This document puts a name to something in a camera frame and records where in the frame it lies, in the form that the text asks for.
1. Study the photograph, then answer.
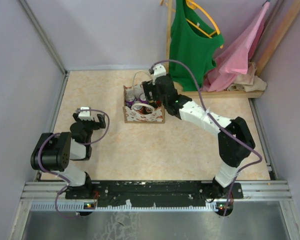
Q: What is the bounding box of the red cola can front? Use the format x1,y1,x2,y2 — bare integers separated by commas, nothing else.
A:
131,103,144,114

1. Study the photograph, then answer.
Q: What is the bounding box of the red cola can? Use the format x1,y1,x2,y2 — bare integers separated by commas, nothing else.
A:
156,100,162,107
131,103,144,114

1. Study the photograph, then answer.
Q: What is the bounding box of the green glass bottle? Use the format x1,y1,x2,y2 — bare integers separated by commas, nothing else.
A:
148,100,159,110

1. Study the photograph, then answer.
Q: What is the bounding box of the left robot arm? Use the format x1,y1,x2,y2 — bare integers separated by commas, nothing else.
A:
30,107,110,199

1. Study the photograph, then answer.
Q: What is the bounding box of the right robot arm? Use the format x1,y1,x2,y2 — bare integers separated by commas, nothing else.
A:
141,75,256,199

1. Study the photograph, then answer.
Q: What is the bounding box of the red cola can in bag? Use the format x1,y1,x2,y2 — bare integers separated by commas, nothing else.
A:
156,100,162,107

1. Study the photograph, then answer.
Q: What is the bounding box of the canvas tote bag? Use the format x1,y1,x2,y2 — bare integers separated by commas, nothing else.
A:
122,70,165,124

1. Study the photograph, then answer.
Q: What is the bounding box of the wooden clothes rack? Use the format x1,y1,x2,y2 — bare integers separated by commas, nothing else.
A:
164,0,300,99

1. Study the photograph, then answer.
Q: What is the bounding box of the purple soda can middle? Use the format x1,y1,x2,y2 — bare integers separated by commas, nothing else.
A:
138,93,149,104

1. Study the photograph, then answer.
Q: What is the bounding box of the purple soda can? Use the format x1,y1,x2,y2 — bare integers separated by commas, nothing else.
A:
124,91,136,108
138,93,149,104

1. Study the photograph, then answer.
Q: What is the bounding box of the purple soda can left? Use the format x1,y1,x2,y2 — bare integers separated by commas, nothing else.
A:
124,91,136,108

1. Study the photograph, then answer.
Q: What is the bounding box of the green tank top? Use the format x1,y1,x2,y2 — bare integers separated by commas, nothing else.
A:
169,0,224,88

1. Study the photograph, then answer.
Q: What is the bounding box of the pink shirt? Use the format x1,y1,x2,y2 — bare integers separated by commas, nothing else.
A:
202,1,270,92

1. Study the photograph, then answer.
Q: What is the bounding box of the beige cloth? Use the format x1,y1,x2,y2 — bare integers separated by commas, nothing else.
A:
226,62,267,92

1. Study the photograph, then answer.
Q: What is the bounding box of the yellow clothes hanger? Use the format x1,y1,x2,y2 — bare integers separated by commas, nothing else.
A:
179,0,222,40

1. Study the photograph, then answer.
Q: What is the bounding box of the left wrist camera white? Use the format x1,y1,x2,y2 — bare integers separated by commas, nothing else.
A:
76,106,93,121

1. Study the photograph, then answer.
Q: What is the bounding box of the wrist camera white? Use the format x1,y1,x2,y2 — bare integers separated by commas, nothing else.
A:
76,106,93,121
149,63,167,85

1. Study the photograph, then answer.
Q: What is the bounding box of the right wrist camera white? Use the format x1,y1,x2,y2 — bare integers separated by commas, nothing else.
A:
149,63,167,85

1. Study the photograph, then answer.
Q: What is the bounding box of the aluminium rail frame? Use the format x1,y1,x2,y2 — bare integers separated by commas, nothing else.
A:
21,180,292,201

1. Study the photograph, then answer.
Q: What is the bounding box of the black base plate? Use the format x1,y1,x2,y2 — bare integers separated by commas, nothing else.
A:
65,180,243,207

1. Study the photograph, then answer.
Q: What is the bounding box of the white cable duct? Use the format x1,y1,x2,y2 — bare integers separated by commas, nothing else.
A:
29,201,235,213

